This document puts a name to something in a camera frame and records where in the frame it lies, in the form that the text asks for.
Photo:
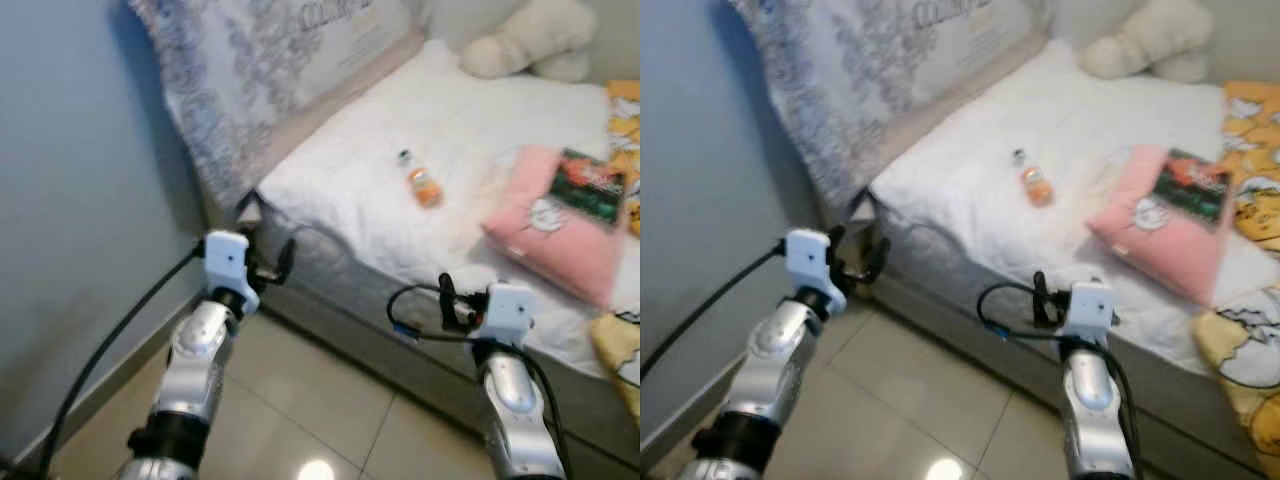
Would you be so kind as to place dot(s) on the yellow cartoon print blanket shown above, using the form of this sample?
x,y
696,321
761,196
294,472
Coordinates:
x,y
625,130
1250,130

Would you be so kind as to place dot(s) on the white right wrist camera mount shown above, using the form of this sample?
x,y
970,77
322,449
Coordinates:
x,y
1090,305
505,310

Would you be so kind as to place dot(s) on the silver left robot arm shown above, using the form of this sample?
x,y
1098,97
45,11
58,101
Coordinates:
x,y
195,350
775,350

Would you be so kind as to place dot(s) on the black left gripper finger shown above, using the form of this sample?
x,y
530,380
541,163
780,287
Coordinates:
x,y
838,242
286,258
253,245
879,260

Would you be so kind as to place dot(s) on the grey bed base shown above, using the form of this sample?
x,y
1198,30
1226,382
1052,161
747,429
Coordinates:
x,y
330,290
950,300

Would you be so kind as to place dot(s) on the white quilted mattress cover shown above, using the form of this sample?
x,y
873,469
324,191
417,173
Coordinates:
x,y
960,180
340,190

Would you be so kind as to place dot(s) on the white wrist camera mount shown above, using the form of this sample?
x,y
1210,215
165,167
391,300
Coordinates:
x,y
808,258
1090,305
505,310
225,258

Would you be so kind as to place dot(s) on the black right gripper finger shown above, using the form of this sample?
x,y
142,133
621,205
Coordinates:
x,y
1042,297
446,298

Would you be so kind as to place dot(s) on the pink pillow with cartoon print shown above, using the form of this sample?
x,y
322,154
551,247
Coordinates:
x,y
1160,250
560,250

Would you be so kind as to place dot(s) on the dark green red snack bag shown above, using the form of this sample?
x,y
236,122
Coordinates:
x,y
1190,190
590,190

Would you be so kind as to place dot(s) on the small orange drink bottle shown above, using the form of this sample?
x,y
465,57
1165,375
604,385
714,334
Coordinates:
x,y
424,187
1036,187

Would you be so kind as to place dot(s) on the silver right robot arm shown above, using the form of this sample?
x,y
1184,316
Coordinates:
x,y
510,390
1090,395

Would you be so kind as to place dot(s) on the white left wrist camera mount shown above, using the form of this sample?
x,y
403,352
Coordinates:
x,y
225,258
808,258

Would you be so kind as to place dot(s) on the cream plush toy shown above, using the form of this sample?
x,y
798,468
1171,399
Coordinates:
x,y
1150,35
530,35

